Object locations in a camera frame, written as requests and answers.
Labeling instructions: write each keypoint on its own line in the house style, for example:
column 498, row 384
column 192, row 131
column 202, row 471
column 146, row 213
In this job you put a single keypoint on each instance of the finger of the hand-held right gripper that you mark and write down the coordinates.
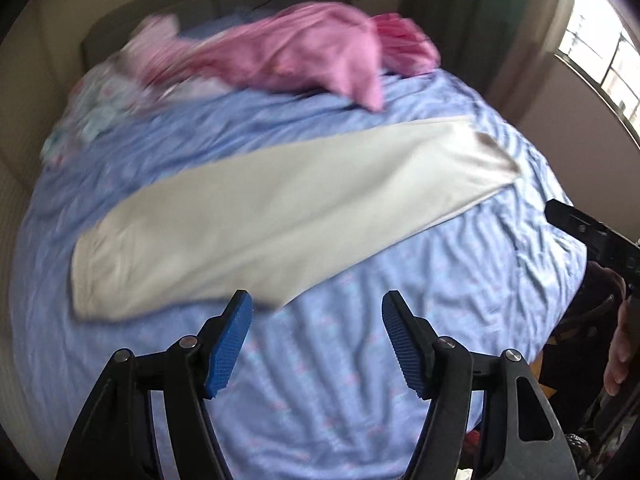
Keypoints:
column 570, row 222

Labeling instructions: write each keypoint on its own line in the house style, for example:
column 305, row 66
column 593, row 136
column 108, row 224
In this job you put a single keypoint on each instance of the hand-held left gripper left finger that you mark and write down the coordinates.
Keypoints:
column 227, row 345

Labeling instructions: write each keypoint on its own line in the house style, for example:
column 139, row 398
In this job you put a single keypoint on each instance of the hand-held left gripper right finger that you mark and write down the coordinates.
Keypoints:
column 405, row 345

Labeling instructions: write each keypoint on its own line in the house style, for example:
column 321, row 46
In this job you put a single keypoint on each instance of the white pants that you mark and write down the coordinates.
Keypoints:
column 260, row 230

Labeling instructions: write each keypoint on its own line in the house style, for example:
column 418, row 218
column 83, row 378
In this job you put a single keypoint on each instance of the person's right hand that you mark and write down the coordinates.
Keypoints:
column 622, row 345

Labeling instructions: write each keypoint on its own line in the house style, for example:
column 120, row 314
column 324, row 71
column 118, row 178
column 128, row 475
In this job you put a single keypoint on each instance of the bed with blue striped sheet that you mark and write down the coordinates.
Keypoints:
column 325, row 385

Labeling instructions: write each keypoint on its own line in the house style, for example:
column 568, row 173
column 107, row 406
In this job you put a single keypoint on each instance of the window with metal bars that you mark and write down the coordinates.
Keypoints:
column 605, row 50

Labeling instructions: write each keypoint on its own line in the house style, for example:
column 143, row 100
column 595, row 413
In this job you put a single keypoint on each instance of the green curtain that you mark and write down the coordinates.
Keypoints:
column 465, row 35

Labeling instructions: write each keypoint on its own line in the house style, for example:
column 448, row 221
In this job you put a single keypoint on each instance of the bright pink cloth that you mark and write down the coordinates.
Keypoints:
column 407, row 45

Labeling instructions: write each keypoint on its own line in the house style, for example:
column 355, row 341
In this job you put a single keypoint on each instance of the light floral blanket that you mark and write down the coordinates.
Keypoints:
column 105, row 100

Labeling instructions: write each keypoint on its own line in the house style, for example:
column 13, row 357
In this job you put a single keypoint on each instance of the pink clothes pile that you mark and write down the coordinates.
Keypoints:
column 300, row 50

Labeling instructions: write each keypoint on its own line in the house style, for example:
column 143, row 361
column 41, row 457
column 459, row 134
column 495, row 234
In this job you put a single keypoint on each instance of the grey padded headboard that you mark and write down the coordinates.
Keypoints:
column 210, row 5

